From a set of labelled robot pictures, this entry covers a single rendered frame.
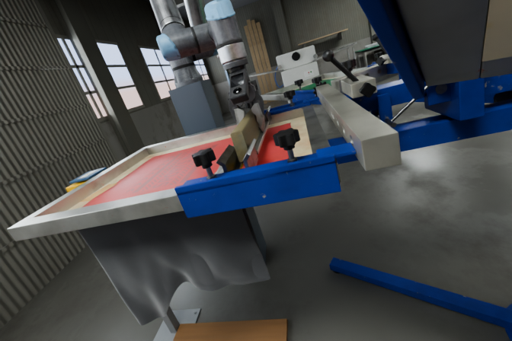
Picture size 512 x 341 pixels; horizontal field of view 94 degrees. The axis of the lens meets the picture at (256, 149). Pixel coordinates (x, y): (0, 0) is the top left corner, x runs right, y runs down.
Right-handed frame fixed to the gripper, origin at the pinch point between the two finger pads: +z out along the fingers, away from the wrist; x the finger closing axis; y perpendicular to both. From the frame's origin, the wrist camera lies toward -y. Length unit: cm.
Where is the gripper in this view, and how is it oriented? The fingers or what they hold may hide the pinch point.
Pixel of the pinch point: (254, 131)
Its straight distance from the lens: 71.2
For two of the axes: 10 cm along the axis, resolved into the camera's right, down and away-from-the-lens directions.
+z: 2.8, 9.1, 3.0
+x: -9.5, 2.2, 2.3
